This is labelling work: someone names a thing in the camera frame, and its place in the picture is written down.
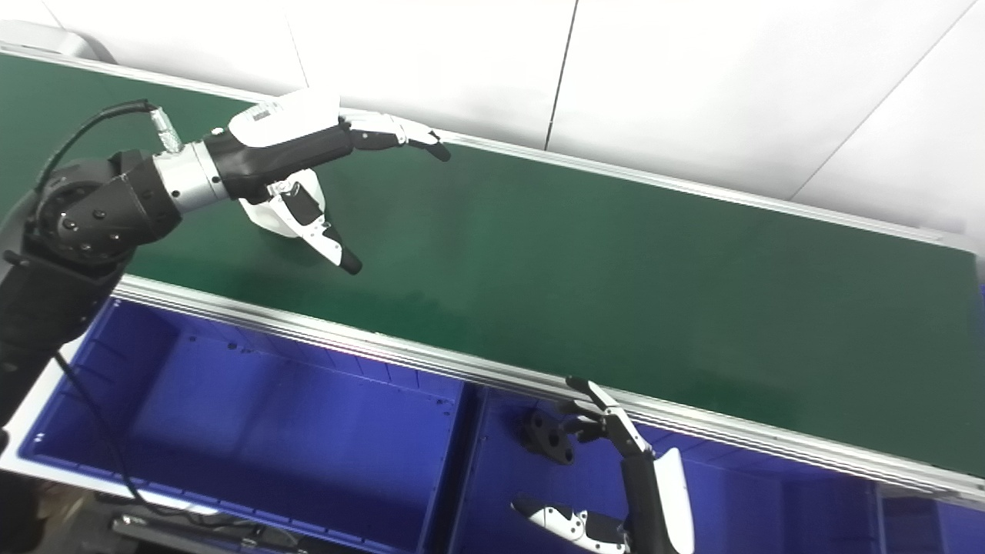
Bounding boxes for blue bin with black part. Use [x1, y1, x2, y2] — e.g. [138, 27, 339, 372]
[446, 385, 886, 554]

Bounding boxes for empty blue plastic bin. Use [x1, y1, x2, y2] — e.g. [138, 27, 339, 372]
[19, 296, 482, 554]

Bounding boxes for grey conveyor end cover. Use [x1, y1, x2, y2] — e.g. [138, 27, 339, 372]
[0, 19, 116, 66]

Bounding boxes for black robot torso part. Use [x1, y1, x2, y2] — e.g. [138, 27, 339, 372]
[112, 512, 309, 554]

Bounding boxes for black wrist cable with connector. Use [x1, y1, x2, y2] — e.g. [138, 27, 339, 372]
[31, 98, 185, 193]

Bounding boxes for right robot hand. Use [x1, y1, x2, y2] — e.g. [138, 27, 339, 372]
[512, 375, 696, 554]

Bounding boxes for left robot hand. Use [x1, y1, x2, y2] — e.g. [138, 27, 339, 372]
[202, 87, 452, 276]

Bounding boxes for white plastic part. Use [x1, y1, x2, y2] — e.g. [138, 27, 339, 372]
[239, 169, 328, 239]

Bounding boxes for blue bin at conveyor end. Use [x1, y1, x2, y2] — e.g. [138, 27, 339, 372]
[877, 489, 985, 554]

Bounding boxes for green conveyor belt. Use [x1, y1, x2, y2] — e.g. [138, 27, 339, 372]
[0, 42, 985, 510]
[0, 54, 985, 478]

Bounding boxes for thin black cable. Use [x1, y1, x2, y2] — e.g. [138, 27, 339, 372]
[52, 350, 262, 536]

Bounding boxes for black flange part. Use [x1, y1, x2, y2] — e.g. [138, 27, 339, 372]
[519, 410, 576, 466]

